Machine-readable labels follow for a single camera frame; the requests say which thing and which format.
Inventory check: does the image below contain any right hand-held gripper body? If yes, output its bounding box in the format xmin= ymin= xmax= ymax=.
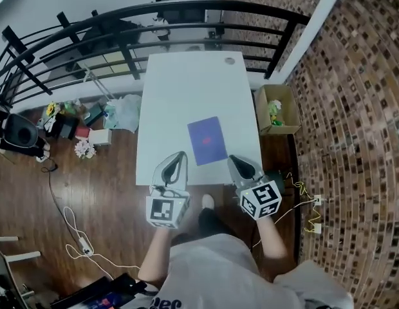
xmin=233 ymin=176 xmax=282 ymax=221

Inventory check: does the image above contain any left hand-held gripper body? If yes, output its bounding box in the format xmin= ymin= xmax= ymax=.
xmin=145 ymin=183 xmax=191 ymax=230

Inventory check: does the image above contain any person's right forearm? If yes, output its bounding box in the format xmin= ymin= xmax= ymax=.
xmin=255 ymin=216 xmax=290 ymax=272

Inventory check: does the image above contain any person's left forearm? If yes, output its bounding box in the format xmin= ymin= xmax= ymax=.
xmin=137 ymin=226 xmax=175 ymax=286

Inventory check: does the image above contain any person's black trouser leg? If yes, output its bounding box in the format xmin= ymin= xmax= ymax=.
xmin=197 ymin=206 xmax=241 ymax=238

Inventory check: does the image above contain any green and white plush toy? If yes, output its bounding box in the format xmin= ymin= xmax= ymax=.
xmin=267 ymin=98 xmax=286 ymax=127

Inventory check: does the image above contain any white plastic bag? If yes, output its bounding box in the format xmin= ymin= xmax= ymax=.
xmin=106 ymin=93 xmax=143 ymax=133

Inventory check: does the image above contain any white box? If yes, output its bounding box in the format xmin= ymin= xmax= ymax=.
xmin=88 ymin=127 xmax=113 ymax=147

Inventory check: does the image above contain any cardboard box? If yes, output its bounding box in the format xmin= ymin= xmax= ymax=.
xmin=254 ymin=84 xmax=302 ymax=136

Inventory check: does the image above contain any white flower bouquet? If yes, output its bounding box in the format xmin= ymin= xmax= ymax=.
xmin=74 ymin=140 xmax=98 ymax=159

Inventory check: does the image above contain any black flat case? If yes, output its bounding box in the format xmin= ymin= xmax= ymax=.
xmin=84 ymin=104 xmax=106 ymax=126

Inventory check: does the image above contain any person's grey t-shirt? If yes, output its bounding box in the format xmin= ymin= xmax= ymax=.
xmin=135 ymin=232 xmax=355 ymax=309

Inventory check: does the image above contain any black electronic device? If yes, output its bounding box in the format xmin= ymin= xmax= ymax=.
xmin=50 ymin=272 xmax=149 ymax=309

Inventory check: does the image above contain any white rod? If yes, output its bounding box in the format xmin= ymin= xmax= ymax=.
xmin=83 ymin=63 xmax=117 ymax=101

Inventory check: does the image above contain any black box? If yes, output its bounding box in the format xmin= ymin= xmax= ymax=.
xmin=44 ymin=112 xmax=80 ymax=140

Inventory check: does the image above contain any sunflower bouquet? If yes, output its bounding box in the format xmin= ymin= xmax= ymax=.
xmin=46 ymin=101 xmax=66 ymax=119

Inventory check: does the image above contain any black round speaker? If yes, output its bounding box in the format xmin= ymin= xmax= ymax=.
xmin=4 ymin=113 xmax=39 ymax=148

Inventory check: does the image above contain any black metal railing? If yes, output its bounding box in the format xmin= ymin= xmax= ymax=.
xmin=0 ymin=0 xmax=311 ymax=109

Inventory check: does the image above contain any yellow cable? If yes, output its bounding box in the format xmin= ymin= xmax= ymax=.
xmin=272 ymin=171 xmax=323 ymax=235

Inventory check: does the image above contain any white cable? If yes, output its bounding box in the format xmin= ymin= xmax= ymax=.
xmin=63 ymin=205 xmax=143 ymax=281

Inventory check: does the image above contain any black cable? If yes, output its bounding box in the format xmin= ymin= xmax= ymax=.
xmin=41 ymin=157 xmax=69 ymax=212

